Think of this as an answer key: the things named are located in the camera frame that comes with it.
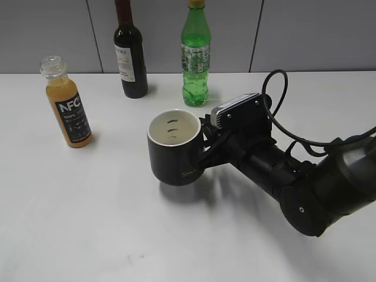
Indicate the green plastic soda bottle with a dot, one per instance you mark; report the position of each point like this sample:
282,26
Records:
195,52

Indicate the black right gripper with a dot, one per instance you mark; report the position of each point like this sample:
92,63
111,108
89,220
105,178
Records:
249,147

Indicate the black mug white interior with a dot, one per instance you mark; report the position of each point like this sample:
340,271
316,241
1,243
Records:
175,144

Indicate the dark red wine bottle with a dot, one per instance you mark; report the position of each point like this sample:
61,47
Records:
128,44

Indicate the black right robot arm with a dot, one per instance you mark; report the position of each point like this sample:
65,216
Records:
312,196

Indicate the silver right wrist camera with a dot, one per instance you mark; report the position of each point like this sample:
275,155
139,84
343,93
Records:
237,112

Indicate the NFC orange juice bottle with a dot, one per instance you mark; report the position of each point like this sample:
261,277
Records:
64,98

